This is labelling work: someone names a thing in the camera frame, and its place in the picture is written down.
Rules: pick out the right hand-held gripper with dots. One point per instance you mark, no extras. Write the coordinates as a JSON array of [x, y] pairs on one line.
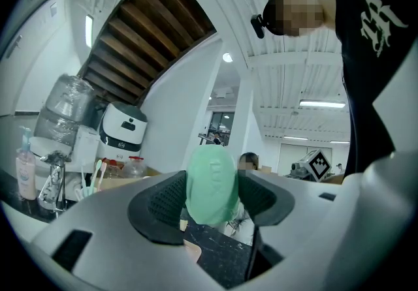
[[318, 165]]

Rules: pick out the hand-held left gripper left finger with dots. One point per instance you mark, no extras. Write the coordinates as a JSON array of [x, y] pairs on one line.
[[114, 218]]

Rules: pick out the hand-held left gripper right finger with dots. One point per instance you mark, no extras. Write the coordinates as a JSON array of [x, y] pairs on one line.
[[326, 218]]

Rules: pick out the green soap bar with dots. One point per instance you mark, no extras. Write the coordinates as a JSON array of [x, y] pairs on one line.
[[212, 185]]

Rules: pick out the white toothbrush cup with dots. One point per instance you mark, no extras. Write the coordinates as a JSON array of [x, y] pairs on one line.
[[86, 192]]

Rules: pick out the pink toothbrush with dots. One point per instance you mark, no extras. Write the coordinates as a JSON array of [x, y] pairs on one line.
[[102, 172]]

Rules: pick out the clear plastic jug red label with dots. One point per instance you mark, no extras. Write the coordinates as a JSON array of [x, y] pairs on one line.
[[135, 169], [114, 170]]

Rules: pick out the white toothbrush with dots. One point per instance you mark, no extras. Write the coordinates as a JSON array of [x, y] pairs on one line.
[[83, 178]]

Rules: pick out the cardboard box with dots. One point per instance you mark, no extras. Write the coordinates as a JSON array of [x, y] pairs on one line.
[[151, 172]]

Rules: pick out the long ceiling lamp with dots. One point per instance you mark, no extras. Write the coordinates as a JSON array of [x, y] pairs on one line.
[[321, 103], [89, 32]]

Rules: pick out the chrome faucet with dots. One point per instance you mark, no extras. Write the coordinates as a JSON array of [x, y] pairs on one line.
[[54, 182]]

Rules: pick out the white toilet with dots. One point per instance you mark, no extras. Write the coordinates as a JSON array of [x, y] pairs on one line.
[[88, 149]]

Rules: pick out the white black rounded machine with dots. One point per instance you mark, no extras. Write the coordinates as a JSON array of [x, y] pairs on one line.
[[114, 126]]

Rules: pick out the white sink basin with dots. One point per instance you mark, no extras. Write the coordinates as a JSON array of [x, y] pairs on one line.
[[19, 224]]

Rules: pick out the pink pump bottle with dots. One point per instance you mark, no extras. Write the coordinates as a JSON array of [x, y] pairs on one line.
[[26, 175]]

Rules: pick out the plastic wrapped grey appliance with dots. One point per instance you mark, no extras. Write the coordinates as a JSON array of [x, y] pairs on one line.
[[70, 97], [55, 126]]

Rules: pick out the black marble vanity table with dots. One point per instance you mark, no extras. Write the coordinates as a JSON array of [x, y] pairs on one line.
[[222, 250]]

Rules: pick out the person's black shirt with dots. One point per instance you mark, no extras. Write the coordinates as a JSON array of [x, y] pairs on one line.
[[369, 55]]

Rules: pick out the round ceiling lamp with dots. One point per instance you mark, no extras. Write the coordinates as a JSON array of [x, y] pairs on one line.
[[227, 57]]

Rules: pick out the person's head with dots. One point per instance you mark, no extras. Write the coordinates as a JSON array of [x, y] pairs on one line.
[[294, 12]]

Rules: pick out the white door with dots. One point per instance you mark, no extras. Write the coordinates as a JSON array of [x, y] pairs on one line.
[[39, 55]]

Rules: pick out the wooden staircase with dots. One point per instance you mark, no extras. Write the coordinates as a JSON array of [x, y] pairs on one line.
[[147, 38]]

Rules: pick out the black head camera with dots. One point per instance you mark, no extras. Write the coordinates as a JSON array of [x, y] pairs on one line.
[[258, 27]]

